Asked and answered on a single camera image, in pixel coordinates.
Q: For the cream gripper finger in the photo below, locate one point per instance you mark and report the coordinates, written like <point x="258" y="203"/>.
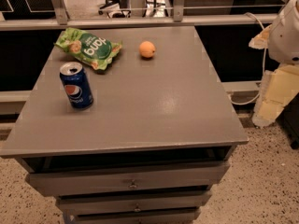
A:
<point x="260" y="41"/>
<point x="278" y="88"/>

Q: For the orange fruit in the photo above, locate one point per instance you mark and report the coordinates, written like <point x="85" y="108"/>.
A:
<point x="147" y="49"/>

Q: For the blue pepsi can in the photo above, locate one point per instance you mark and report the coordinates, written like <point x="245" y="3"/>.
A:
<point x="76" y="85"/>

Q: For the grey drawer cabinet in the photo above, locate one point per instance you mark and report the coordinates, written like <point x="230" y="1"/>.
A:
<point x="168" y="109"/>

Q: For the top grey drawer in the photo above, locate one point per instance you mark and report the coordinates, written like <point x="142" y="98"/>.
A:
<point x="130" y="178"/>

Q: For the grey drawer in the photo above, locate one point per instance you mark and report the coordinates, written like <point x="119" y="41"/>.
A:
<point x="143" y="217"/>
<point x="135" y="202"/>
<point x="130" y="178"/>

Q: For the black office chair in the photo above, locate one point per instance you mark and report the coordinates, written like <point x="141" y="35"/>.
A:
<point x="115" y="9"/>

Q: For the green chip bag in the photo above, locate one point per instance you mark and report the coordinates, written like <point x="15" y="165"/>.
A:
<point x="95" y="51"/>

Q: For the middle grey drawer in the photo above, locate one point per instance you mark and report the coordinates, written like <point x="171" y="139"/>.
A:
<point x="135" y="202"/>

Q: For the metal railing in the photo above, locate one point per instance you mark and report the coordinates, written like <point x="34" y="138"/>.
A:
<point x="58" y="14"/>

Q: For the bottom grey drawer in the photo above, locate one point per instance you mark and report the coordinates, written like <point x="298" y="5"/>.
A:
<point x="143" y="217"/>

